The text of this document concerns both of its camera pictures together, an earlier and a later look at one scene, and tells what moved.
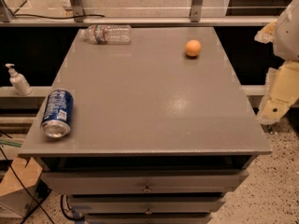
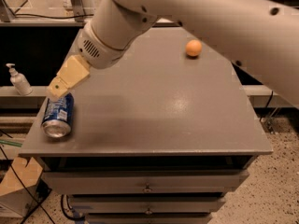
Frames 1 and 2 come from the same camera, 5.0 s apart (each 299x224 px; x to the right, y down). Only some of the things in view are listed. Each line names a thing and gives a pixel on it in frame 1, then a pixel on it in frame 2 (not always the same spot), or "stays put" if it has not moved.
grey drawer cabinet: [163, 129] stays put
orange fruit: [192, 48] stays put
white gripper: [289, 35] → [97, 52]
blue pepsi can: [58, 113] stays put
